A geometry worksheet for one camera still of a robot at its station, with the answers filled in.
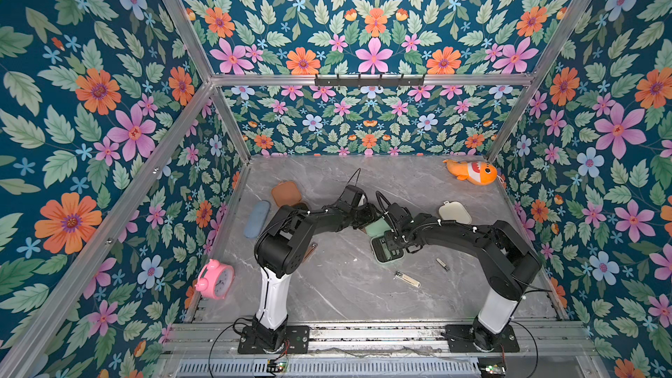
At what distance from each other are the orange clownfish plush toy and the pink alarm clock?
3.13 ft

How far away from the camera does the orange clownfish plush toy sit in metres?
1.06

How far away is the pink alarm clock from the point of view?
2.47 feet
